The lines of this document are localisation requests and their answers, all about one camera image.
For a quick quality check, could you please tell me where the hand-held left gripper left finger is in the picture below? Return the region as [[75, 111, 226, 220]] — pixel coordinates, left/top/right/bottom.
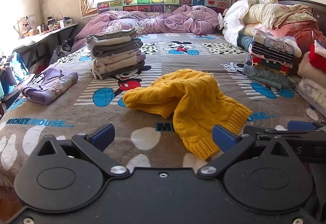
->
[[38, 123, 130, 179]]

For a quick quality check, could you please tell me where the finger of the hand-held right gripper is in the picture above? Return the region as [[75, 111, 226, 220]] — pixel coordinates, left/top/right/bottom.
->
[[287, 120, 326, 132], [243, 125, 319, 142]]

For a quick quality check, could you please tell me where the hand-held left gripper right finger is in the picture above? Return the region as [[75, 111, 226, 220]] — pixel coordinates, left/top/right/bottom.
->
[[196, 123, 289, 179]]

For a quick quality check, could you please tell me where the yellow cable knit sweater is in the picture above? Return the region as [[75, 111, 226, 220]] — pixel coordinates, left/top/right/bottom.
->
[[123, 69, 252, 161]]

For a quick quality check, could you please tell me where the stack of small folded clothes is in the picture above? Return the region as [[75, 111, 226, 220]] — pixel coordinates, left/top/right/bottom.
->
[[242, 61, 289, 90]]

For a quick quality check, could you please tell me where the stack of grey beige clothes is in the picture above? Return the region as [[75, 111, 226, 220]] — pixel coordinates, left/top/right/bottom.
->
[[85, 27, 146, 80]]

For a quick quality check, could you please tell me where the cartoon mouse printed blanket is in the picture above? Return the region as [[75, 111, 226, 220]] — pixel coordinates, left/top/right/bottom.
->
[[0, 32, 326, 189]]

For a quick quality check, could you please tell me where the white floral folded garment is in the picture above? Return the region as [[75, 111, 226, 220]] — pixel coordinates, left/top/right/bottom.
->
[[297, 77, 326, 112]]

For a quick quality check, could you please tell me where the beige wool sweater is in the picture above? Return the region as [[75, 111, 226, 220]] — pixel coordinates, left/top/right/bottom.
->
[[297, 59, 326, 80]]

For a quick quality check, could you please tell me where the red knit sweater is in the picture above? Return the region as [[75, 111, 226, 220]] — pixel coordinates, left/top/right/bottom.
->
[[309, 47, 326, 73]]

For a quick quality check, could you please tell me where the red green knit garment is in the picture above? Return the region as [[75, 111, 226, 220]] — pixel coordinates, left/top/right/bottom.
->
[[251, 56, 291, 75]]

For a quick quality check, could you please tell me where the purple folded garment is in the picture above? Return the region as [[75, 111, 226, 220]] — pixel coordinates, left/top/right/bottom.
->
[[20, 67, 79, 105]]

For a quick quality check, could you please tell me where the pink floral folded top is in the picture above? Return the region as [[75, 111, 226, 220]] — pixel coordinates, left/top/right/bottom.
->
[[314, 40, 326, 56]]

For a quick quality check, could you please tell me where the white printed top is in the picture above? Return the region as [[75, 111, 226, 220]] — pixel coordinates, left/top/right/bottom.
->
[[252, 29, 303, 58]]

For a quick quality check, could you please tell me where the blue folded cloth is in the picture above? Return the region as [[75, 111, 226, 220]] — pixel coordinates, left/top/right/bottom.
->
[[238, 34, 256, 49]]

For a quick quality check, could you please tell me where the dark cloth pile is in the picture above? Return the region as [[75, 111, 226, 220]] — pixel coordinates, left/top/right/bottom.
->
[[50, 39, 75, 64]]

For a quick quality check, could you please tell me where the salmon pink quilt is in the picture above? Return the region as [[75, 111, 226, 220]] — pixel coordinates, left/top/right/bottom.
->
[[272, 19, 326, 49]]

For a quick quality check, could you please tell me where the dark desk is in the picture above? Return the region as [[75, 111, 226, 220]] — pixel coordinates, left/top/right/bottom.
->
[[13, 22, 79, 72]]

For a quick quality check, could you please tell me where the dark wooden headboard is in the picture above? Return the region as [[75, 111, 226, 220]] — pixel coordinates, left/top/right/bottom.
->
[[276, 0, 326, 33]]

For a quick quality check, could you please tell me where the desk clutter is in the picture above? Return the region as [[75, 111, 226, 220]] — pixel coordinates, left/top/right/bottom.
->
[[37, 13, 74, 35]]

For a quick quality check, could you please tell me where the purple duvet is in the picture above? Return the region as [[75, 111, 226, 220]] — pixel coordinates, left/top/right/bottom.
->
[[72, 5, 222, 53]]

